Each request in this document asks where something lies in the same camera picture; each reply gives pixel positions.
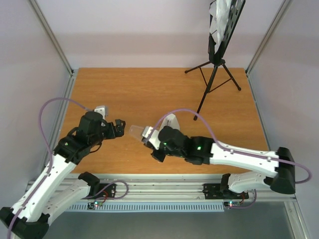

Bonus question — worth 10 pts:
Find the clear plastic metronome cover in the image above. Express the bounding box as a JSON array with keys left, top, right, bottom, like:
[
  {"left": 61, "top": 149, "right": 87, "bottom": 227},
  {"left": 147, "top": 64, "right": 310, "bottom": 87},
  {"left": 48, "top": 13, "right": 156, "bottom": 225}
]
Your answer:
[{"left": 129, "top": 125, "right": 145, "bottom": 144}]

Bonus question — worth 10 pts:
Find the white metronome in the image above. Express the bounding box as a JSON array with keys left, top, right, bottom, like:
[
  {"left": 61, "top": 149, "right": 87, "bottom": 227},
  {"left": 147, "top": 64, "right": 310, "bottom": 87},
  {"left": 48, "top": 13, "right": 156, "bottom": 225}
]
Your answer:
[{"left": 159, "top": 114, "right": 180, "bottom": 130}]

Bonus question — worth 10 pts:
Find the black music stand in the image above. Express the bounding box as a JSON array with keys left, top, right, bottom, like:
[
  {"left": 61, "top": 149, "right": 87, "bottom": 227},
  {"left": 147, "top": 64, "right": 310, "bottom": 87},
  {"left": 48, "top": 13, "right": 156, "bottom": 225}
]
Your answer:
[{"left": 185, "top": 0, "right": 246, "bottom": 113}]

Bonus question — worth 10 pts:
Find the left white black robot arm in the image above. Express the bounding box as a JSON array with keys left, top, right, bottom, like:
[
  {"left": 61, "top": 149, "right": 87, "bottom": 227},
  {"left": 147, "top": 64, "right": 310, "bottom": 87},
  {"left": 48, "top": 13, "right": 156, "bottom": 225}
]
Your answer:
[{"left": 0, "top": 111, "right": 126, "bottom": 239}]

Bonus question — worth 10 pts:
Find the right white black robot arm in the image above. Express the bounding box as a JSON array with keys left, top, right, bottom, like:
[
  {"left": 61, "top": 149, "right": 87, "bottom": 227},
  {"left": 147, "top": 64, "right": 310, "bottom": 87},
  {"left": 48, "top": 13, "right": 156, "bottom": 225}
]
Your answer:
[{"left": 143, "top": 126, "right": 296, "bottom": 198}]

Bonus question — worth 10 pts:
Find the white sheet music paper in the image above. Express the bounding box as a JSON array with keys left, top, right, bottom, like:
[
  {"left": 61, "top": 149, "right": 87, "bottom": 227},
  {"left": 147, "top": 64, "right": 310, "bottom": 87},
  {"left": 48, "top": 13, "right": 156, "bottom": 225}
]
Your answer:
[{"left": 209, "top": 0, "right": 232, "bottom": 45}]

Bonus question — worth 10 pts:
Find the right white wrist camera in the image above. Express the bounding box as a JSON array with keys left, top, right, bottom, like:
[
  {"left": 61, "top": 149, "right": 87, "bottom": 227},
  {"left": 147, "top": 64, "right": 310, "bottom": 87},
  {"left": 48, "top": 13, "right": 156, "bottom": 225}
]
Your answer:
[{"left": 142, "top": 126, "right": 160, "bottom": 150}]

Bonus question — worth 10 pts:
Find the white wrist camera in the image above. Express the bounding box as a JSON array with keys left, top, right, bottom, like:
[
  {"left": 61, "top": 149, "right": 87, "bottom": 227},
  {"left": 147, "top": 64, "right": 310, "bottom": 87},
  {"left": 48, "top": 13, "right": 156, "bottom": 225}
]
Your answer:
[
  {"left": 142, "top": 126, "right": 160, "bottom": 150},
  {"left": 94, "top": 105, "right": 109, "bottom": 118}
]

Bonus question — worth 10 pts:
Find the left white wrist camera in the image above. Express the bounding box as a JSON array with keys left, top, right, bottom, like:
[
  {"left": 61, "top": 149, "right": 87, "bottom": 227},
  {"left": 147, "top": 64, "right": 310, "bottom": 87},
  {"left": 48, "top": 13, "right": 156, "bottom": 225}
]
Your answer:
[{"left": 94, "top": 105, "right": 109, "bottom": 118}]

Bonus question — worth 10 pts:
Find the aluminium rail base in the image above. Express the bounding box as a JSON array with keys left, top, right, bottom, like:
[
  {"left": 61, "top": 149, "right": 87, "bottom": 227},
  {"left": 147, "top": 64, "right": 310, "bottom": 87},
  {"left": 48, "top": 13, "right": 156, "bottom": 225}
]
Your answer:
[{"left": 27, "top": 173, "right": 296, "bottom": 203}]

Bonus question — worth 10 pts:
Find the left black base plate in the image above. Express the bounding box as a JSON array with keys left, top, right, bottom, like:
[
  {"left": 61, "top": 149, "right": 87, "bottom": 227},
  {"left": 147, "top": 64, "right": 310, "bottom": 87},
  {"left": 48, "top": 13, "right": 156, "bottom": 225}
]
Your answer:
[{"left": 84, "top": 183, "right": 117, "bottom": 199}]

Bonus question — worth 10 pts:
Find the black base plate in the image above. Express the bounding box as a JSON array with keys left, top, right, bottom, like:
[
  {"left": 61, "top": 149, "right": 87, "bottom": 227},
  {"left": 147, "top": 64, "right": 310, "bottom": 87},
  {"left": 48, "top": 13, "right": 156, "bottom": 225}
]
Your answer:
[
  {"left": 202, "top": 183, "right": 249, "bottom": 200},
  {"left": 84, "top": 183, "right": 117, "bottom": 199}
]

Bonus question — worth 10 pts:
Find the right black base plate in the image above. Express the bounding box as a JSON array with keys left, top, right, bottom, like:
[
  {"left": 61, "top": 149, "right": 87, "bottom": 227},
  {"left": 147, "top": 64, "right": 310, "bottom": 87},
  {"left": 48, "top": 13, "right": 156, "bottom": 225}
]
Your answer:
[{"left": 202, "top": 183, "right": 249, "bottom": 200}]

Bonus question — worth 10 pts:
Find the grey slotted cable duct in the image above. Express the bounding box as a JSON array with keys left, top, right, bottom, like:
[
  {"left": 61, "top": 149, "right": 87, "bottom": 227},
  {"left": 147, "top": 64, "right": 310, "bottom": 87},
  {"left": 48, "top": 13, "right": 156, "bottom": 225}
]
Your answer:
[{"left": 66, "top": 202, "right": 224, "bottom": 213}]

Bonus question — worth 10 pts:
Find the left aluminium frame post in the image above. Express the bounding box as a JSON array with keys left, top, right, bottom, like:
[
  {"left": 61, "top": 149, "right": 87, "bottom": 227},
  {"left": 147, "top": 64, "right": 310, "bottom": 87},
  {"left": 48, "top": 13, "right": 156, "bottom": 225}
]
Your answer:
[{"left": 28, "top": 0, "right": 74, "bottom": 77}]

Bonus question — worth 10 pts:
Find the aluminium frame post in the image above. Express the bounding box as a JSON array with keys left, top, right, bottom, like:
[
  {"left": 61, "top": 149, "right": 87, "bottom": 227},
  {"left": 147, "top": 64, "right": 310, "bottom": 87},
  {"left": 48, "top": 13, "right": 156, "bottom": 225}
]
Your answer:
[
  {"left": 245, "top": 0, "right": 293, "bottom": 77},
  {"left": 28, "top": 0, "right": 74, "bottom": 77}
]

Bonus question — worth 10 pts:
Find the right aluminium frame post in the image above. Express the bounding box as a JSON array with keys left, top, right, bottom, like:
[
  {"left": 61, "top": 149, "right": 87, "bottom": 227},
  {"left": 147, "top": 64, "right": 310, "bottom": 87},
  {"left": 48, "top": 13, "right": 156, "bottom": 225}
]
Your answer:
[{"left": 245, "top": 0, "right": 293, "bottom": 77}]

